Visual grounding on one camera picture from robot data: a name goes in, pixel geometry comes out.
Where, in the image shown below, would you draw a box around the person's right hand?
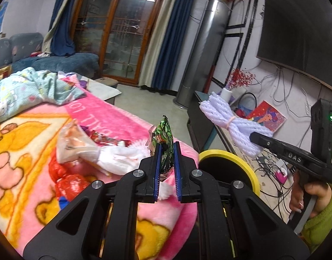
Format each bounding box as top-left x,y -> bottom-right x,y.
289,172 -> 332,218

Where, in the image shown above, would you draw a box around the yellow rimmed black bin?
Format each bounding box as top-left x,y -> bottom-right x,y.
194,149 -> 261,260

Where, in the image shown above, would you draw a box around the black television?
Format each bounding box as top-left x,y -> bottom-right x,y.
256,0 -> 332,93

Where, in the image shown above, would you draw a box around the white low table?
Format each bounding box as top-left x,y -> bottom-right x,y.
87,77 -> 122,105

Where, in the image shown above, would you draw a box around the light blue printed quilt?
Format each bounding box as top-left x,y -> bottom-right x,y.
0,68 -> 87,125

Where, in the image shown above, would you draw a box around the gold picture frame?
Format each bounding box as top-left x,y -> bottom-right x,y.
0,65 -> 12,83

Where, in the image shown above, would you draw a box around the silver tower air conditioner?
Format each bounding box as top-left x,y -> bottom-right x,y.
173,0 -> 233,110

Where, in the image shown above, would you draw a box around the blue sofa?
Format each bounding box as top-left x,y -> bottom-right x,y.
0,32 -> 100,79

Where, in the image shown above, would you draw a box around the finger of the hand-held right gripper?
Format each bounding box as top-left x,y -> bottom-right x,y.
250,133 -> 285,155

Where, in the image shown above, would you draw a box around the colourful picture book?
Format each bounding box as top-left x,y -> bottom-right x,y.
246,100 -> 287,132

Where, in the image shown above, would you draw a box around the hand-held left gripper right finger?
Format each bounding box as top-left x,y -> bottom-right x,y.
174,142 -> 310,260

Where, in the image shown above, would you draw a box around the pink printed blanket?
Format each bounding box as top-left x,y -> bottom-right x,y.
0,73 -> 200,260

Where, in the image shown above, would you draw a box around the wooden glass door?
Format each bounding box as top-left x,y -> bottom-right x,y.
71,0 -> 172,86

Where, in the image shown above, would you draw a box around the white cup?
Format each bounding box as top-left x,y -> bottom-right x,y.
219,88 -> 233,102

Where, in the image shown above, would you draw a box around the white wall cables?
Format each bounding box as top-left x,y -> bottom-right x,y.
259,68 -> 314,115

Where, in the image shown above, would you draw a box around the clear plastic bag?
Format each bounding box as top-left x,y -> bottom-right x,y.
56,120 -> 99,166

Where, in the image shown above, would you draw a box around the tangle of black cables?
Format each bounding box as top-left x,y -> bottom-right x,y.
253,154 -> 296,213

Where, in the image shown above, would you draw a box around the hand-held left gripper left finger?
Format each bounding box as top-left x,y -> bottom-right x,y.
23,143 -> 162,260

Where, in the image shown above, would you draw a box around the blue and beige curtain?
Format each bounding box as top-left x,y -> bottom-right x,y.
43,0 -> 87,56
139,0 -> 203,90

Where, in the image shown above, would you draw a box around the red artificial berries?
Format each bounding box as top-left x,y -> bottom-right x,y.
226,69 -> 256,90

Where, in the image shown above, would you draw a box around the person's right forearm green sleeve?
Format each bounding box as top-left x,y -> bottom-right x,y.
301,184 -> 332,254

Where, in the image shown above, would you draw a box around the white plastic bag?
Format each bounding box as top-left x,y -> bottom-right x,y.
97,138 -> 153,175

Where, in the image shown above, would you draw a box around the green snack packet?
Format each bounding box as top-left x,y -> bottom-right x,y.
148,116 -> 174,182

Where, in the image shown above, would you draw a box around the red plastic bag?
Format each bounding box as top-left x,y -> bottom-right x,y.
48,157 -> 91,203

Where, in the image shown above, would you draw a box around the pink floor gadget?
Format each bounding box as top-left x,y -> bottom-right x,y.
274,168 -> 289,185

